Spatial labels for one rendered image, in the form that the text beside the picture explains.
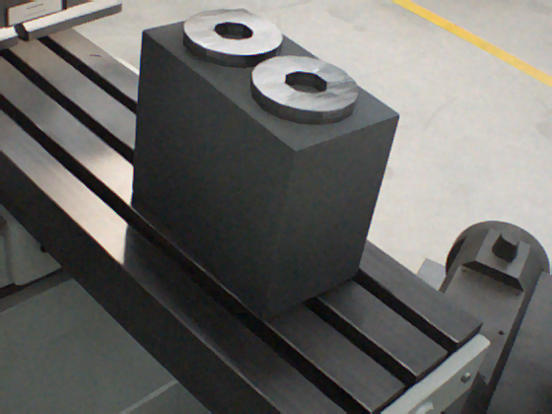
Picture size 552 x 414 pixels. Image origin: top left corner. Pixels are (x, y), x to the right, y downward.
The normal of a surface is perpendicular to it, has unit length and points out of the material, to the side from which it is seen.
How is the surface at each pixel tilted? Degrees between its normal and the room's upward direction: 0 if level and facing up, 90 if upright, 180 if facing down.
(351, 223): 90
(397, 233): 0
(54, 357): 90
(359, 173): 90
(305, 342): 0
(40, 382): 90
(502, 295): 0
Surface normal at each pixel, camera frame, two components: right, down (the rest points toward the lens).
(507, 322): 0.15, -0.78
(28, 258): 0.70, 0.52
